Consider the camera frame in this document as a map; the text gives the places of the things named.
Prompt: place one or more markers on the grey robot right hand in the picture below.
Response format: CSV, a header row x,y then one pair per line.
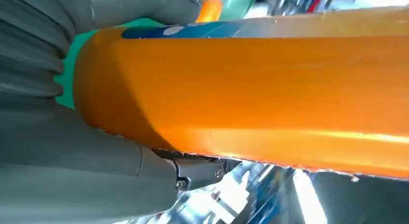
x,y
80,184

